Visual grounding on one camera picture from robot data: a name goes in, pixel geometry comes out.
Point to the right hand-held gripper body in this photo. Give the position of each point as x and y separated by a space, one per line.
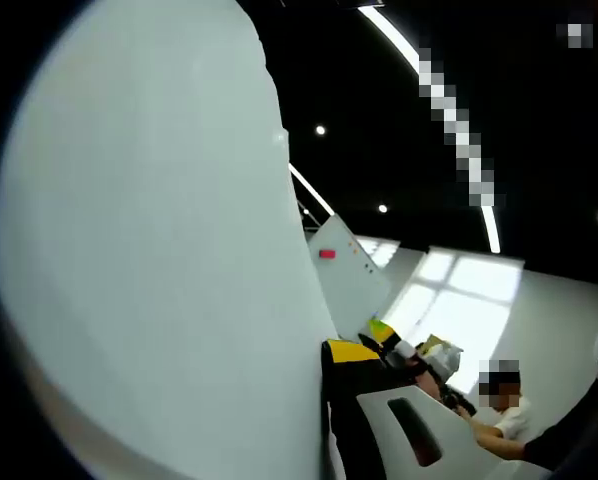
406 350

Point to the person's dark shirt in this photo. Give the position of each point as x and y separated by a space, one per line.
579 440

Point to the person's right hand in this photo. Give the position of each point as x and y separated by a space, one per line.
428 386

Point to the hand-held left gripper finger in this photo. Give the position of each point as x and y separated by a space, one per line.
359 405

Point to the stack of white printing papers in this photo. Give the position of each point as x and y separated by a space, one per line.
154 225

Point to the whiteboard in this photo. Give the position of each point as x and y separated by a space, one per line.
344 290

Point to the red whiteboard eraser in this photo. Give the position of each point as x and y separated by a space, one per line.
327 254

